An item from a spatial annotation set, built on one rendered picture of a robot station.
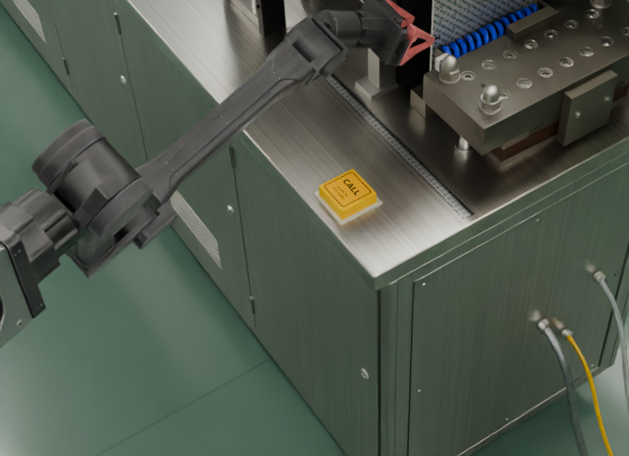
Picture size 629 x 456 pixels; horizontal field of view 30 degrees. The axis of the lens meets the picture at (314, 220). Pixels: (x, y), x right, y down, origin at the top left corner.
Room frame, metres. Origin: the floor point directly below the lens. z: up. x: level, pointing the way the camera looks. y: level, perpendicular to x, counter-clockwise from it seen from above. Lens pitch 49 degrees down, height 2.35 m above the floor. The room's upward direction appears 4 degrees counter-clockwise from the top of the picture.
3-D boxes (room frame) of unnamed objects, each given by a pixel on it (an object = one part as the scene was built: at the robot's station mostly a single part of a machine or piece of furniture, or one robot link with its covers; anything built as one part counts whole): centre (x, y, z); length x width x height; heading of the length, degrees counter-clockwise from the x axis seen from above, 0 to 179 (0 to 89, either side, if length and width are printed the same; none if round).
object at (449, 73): (1.44, -0.24, 1.05); 0.04 x 0.04 x 0.04
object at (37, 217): (0.78, 0.29, 1.45); 0.09 x 0.08 x 0.12; 48
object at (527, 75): (1.48, -0.41, 1.00); 0.40 x 0.16 x 0.06; 120
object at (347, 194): (1.30, -0.06, 0.91); 0.07 x 0.07 x 0.02; 30
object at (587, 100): (1.41, -0.47, 0.96); 0.10 x 0.03 x 0.11; 120
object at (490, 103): (1.36, -0.29, 1.05); 0.04 x 0.04 x 0.04
